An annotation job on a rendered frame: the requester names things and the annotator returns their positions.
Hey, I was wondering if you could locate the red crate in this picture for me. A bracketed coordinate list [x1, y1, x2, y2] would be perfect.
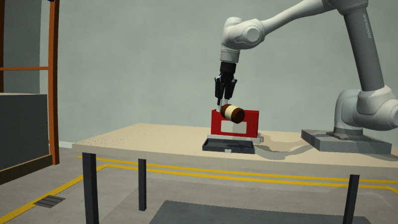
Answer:
[211, 109, 259, 138]

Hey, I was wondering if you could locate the brown glass bottle with cream label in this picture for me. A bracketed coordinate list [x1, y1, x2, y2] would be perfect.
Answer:
[221, 104, 245, 124]

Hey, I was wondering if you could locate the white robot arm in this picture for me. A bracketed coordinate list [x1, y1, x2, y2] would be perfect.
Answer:
[220, 0, 398, 141]

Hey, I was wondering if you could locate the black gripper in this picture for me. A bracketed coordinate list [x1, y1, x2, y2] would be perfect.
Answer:
[215, 61, 237, 112]

